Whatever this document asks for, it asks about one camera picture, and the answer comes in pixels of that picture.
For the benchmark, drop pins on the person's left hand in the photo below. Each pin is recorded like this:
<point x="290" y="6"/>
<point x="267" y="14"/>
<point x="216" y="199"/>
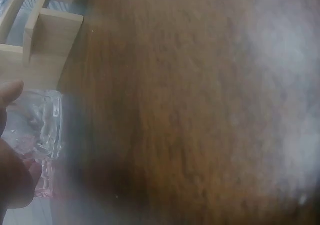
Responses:
<point x="12" y="177"/>

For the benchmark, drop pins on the person's left thumb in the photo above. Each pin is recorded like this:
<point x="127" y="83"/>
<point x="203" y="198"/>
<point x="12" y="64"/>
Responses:
<point x="11" y="92"/>

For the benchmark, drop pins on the person's left fingers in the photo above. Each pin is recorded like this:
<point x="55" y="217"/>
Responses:
<point x="17" y="180"/>

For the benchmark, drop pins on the clear plastic packet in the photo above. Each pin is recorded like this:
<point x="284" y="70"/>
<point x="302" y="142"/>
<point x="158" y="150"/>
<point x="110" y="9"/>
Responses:
<point x="48" y="125"/>

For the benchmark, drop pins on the light wooden rack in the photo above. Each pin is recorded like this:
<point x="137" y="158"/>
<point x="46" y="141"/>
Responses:
<point x="53" y="37"/>

